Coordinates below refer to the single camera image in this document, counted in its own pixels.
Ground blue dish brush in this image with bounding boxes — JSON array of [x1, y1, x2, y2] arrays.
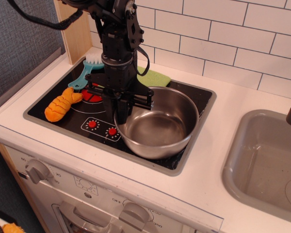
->
[[68, 53, 104, 91]]

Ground left red stove knob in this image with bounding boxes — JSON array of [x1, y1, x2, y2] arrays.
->
[[88, 120, 97, 129]]

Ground right grey oven knob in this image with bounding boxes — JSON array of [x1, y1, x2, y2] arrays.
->
[[119, 202, 150, 231]]

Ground orange plush shrimp toy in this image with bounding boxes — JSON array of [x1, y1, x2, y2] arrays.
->
[[44, 87, 83, 122]]

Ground red stove knob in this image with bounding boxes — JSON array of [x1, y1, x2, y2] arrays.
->
[[108, 128, 117, 136], [88, 120, 97, 129]]

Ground stainless steel pot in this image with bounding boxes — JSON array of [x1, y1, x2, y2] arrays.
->
[[114, 87, 199, 159]]

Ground wooden side post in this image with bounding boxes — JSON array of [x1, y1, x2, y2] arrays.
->
[[53, 0, 92, 65]]

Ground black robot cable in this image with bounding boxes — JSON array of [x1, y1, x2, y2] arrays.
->
[[6, 0, 84, 31]]

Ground grey oven knob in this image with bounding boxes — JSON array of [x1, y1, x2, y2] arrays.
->
[[25, 159, 50, 184], [119, 202, 150, 231]]

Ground black toy stove top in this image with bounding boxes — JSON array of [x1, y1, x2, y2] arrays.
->
[[24, 62, 216, 176]]

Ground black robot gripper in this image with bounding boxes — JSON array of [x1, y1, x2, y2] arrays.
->
[[85, 62, 154, 124]]

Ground left grey oven knob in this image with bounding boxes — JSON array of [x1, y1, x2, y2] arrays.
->
[[25, 159, 50, 184]]

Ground orange plush toy bottom corner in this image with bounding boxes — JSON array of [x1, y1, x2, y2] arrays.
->
[[0, 223, 25, 233]]

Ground grey sink basin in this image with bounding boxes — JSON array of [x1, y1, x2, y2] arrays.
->
[[222, 110, 291, 222]]

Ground grey oven door handle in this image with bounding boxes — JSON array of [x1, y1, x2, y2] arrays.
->
[[58, 201, 124, 233]]

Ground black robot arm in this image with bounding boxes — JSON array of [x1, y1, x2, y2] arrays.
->
[[64, 0, 154, 124]]

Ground right red stove knob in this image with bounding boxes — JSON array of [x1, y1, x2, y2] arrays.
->
[[108, 128, 117, 136]]

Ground green cloth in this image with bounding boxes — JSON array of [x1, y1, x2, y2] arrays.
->
[[137, 70, 171, 87]]

